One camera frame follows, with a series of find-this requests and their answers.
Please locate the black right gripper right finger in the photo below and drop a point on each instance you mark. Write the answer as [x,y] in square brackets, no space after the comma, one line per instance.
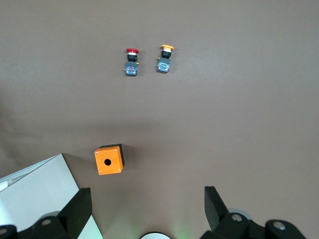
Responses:
[216,214]

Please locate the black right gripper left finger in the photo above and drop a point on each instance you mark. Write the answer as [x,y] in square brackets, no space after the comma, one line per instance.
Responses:
[74,214]

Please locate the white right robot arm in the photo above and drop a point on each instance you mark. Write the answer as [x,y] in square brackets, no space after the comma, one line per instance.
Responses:
[155,236]

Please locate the white drawer cabinet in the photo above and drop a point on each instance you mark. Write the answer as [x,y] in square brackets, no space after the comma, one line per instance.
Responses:
[37,189]

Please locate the red mushroom push button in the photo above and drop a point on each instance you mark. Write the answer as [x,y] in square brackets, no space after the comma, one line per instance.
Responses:
[131,69]

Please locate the yellow mushroom push button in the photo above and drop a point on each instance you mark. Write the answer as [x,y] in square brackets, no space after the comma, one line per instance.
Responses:
[163,65]

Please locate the orange button enclosure box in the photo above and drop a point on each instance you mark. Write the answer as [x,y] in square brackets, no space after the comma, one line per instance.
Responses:
[109,162]

